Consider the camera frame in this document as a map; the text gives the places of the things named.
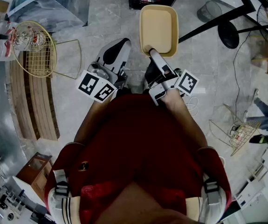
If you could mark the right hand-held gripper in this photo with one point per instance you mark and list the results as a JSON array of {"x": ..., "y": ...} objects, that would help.
[{"x": 168, "y": 83}]

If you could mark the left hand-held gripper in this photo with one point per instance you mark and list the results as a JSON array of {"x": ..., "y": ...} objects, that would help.
[{"x": 89, "y": 84}]

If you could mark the beige plastic tray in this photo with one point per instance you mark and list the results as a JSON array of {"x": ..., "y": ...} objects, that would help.
[{"x": 158, "y": 24}]

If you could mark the person's left forearm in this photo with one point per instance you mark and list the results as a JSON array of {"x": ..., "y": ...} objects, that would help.
[{"x": 89, "y": 122}]

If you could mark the person's right forearm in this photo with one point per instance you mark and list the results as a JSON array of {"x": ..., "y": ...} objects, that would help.
[{"x": 187, "y": 120}]

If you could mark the black mesh waste bin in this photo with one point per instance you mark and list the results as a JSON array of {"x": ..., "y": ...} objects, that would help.
[{"x": 209, "y": 10}]

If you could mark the person's red shirt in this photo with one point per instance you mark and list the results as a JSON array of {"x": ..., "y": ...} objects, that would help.
[{"x": 136, "y": 143}]

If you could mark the slatted wooden bench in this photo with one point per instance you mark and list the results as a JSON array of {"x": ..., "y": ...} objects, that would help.
[{"x": 34, "y": 111}]

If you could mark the brown cardboard box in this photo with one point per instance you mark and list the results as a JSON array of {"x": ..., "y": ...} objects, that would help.
[{"x": 34, "y": 171}]

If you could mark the white drawer unit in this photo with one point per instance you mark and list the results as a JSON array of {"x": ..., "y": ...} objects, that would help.
[{"x": 255, "y": 188}]

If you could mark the black pedestal fan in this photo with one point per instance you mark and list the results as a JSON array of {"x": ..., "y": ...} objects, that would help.
[{"x": 228, "y": 35}]

